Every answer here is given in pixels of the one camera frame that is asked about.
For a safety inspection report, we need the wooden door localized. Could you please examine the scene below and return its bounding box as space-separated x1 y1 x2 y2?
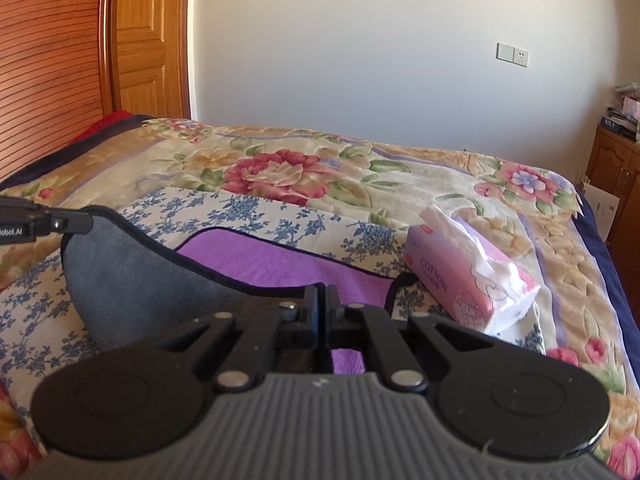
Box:
109 0 194 120

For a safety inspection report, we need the floral printed blanket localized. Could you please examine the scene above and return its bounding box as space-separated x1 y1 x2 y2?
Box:
0 115 640 480

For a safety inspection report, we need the white cardboard box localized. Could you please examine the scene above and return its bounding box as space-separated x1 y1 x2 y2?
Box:
579 181 621 244

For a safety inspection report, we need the blue floral white cloth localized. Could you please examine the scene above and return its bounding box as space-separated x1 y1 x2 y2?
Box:
0 187 547 403

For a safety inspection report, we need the wooden slatted headboard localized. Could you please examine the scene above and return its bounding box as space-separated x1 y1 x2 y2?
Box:
0 0 115 183

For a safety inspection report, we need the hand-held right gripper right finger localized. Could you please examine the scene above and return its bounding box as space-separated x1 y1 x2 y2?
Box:
325 284 483 393

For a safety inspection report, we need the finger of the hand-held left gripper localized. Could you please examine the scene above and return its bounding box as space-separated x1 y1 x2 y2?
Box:
49 208 96 235

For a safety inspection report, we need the purple and grey towel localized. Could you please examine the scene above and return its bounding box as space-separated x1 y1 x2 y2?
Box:
60 205 417 377

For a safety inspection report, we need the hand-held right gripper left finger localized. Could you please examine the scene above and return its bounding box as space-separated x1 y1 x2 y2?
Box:
165 284 326 393

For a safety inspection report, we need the wooden cabinet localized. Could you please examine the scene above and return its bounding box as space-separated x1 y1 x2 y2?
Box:
584 124 640 283

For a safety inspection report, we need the stack of books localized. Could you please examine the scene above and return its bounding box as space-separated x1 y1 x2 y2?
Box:
600 81 640 144

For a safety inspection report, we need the pink tissue pack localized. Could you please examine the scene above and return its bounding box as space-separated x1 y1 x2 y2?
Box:
403 205 542 336

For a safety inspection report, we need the red cloth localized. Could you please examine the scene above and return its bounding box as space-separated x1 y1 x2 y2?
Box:
62 109 147 148

